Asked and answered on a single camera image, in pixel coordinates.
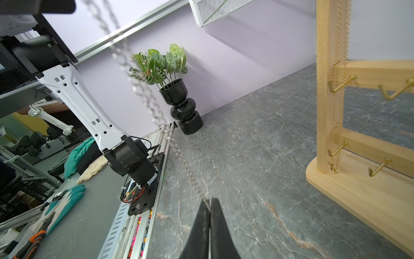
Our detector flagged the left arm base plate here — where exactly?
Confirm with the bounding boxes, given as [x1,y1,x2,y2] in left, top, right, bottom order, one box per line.
[120,152,165,216]

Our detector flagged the orange handled pliers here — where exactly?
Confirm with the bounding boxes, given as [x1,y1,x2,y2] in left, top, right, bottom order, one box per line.
[13,212,55,259]

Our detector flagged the white slotted cable duct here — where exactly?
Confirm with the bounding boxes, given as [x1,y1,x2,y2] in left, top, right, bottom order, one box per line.
[98,203,129,259]

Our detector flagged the green leafy artificial plant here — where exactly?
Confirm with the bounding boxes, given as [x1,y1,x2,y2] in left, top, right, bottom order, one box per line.
[129,43,188,91]

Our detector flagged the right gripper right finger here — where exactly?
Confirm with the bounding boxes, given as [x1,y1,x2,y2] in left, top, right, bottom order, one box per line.
[210,198,241,259]

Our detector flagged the wooden jewelry display stand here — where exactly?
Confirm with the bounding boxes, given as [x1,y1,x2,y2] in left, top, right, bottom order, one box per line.
[306,1,414,256]

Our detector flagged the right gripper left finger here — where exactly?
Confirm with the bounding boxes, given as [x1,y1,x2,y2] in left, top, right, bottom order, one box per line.
[179,200,210,259]

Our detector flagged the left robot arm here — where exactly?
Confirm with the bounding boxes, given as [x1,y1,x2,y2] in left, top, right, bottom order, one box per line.
[1,1,158,187]

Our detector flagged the white mesh wall basket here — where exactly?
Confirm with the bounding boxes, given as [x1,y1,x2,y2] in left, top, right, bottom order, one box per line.
[189,0,253,28]

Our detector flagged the cream cloth glove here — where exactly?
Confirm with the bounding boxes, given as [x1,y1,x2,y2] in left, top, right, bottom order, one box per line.
[77,155,108,185]

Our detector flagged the black ceramic vase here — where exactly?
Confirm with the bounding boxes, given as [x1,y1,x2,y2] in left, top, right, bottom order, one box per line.
[159,78,203,135]

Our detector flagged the teal work glove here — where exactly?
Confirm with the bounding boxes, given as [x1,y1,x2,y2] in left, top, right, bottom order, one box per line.
[35,185,86,234]

